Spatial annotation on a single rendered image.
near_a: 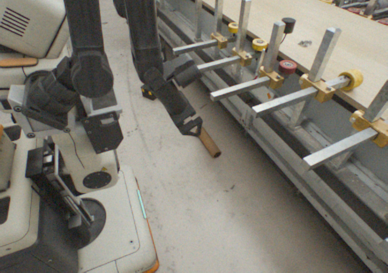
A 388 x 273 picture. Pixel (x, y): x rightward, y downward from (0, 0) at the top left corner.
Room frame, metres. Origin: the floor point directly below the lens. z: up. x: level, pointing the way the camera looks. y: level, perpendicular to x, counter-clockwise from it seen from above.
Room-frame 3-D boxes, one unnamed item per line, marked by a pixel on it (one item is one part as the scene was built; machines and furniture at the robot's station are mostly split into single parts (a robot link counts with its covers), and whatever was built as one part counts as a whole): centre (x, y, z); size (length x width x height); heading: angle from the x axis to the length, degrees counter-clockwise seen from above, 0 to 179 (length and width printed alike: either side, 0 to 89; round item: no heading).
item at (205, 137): (1.29, -0.11, 0.04); 0.30 x 0.08 x 0.08; 26
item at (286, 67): (1.03, -0.45, 0.85); 0.08 x 0.08 x 0.11
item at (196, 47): (1.40, -0.07, 0.82); 0.43 x 0.03 x 0.04; 116
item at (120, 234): (0.52, 0.60, 0.16); 0.67 x 0.64 x 0.25; 112
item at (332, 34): (0.80, -0.47, 0.94); 0.04 x 0.04 x 0.48; 26
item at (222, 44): (1.46, -0.15, 0.82); 0.14 x 0.06 x 0.05; 26
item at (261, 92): (1.04, -0.33, 0.75); 0.26 x 0.01 x 0.10; 26
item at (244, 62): (1.23, -0.26, 0.83); 0.14 x 0.06 x 0.05; 26
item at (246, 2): (1.25, -0.25, 0.89); 0.04 x 0.04 x 0.48; 26
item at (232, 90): (0.94, -0.27, 0.84); 0.43 x 0.03 x 0.04; 116
